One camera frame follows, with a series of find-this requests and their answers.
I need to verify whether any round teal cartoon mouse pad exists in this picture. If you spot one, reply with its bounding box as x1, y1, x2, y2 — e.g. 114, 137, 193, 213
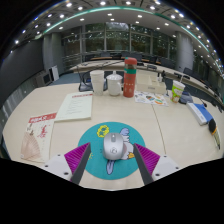
77, 121, 147, 181

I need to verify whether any black gooseneck microphone console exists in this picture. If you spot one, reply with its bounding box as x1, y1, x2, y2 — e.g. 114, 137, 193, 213
178, 91, 194, 105
77, 63, 109, 93

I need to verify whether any green printed paper cup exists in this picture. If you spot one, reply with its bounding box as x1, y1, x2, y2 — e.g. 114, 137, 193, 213
170, 79, 186, 104

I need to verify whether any cream printed document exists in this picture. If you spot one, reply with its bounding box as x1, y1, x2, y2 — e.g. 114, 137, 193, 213
54, 91, 94, 123

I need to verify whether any group of dark office chairs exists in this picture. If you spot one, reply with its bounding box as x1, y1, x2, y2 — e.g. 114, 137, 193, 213
98, 50, 223, 108

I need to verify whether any small grey monitor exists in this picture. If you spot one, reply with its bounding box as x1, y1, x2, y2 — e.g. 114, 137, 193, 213
35, 71, 52, 88

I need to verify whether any red bottle with green band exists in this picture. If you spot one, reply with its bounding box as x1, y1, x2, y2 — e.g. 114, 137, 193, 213
122, 56, 138, 98

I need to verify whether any silver grey computer mouse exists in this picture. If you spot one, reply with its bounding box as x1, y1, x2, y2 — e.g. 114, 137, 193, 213
102, 132, 129, 161

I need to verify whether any white board panel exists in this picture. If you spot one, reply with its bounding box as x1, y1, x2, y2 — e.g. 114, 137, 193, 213
49, 65, 60, 82

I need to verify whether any colourful sticker sheet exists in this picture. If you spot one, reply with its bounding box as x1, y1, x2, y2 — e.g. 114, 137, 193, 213
134, 91, 170, 108

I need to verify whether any white cardboard box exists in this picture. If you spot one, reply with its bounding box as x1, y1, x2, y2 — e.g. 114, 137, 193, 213
135, 73, 168, 95

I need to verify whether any stack of white paper cups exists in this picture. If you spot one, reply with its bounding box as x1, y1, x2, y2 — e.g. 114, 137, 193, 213
89, 69, 106, 97

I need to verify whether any red and white pamphlet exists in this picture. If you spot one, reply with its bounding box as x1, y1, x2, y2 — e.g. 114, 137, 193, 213
20, 112, 58, 163

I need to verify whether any long curved conference desk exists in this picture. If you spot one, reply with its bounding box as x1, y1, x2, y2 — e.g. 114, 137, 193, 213
71, 59, 223, 101

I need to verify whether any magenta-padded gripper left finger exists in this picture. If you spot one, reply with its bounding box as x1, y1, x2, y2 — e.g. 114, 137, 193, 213
43, 142, 92, 185

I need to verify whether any group of ceiling lights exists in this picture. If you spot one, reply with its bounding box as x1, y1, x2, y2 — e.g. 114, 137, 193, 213
11, 0, 224, 74

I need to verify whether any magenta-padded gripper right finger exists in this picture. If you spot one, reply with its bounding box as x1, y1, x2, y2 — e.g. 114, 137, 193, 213
132, 143, 183, 186

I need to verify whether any blue and white book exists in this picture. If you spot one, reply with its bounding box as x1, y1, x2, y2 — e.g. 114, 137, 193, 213
185, 102, 214, 126

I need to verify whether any white lidded mug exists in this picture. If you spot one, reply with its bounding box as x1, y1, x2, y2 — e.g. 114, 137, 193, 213
105, 73, 124, 97

